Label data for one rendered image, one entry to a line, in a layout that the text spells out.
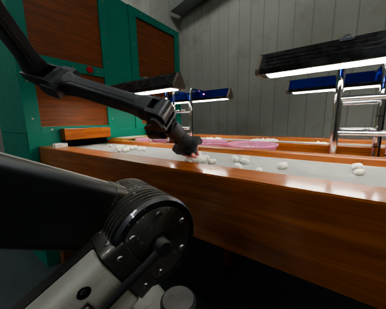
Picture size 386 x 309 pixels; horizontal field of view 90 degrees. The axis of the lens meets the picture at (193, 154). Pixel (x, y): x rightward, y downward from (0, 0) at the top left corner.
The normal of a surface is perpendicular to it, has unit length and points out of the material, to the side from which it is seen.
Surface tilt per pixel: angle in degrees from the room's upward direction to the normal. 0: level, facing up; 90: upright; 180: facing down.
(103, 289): 90
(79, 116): 90
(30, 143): 90
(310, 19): 90
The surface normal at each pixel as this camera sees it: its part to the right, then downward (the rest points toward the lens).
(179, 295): 0.00, -0.99
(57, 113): 0.82, 0.08
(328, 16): -0.77, 0.12
